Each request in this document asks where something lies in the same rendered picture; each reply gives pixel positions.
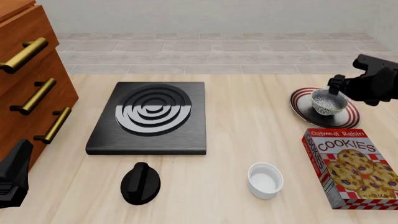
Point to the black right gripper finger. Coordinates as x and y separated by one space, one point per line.
336 82

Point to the flat black stove plate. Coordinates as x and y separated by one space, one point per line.
149 140

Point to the wooden cabinet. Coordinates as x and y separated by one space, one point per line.
18 25

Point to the round black stove knob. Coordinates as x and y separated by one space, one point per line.
140 186

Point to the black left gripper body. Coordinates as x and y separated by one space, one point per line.
12 186

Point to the plate with red rings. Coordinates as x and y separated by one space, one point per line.
323 120

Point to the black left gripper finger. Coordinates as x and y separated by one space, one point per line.
22 154

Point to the patterned black and white bowl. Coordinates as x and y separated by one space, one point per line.
328 106

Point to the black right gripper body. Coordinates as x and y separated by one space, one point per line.
370 88

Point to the oatmeal raisin cookies box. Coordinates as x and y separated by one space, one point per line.
351 168

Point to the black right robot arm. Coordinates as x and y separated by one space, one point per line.
377 64

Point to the white ramekin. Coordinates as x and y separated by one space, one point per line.
265 180

